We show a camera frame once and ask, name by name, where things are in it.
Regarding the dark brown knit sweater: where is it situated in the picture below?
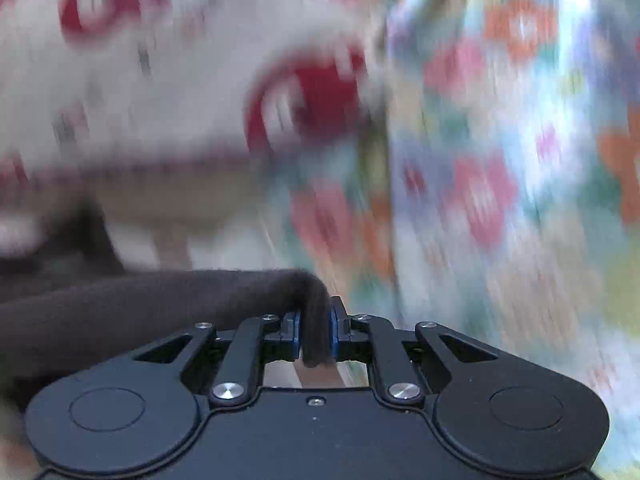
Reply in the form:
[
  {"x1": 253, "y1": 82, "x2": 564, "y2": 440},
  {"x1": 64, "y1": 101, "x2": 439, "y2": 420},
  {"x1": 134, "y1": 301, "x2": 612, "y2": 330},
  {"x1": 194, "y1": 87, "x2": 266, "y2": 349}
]
[{"x1": 1, "y1": 205, "x2": 331, "y2": 405}]

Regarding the colourful floral fabric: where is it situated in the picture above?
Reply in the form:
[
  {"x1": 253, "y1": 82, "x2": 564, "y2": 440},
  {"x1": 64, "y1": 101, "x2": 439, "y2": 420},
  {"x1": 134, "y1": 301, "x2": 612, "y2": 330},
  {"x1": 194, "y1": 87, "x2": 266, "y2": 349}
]
[{"x1": 270, "y1": 0, "x2": 639, "y2": 479}]

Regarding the white red bear quilt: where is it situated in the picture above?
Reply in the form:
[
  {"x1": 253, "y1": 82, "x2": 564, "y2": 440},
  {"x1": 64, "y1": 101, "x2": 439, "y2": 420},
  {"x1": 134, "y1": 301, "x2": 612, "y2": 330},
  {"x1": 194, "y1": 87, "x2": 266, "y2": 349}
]
[{"x1": 0, "y1": 0, "x2": 386, "y2": 181}]

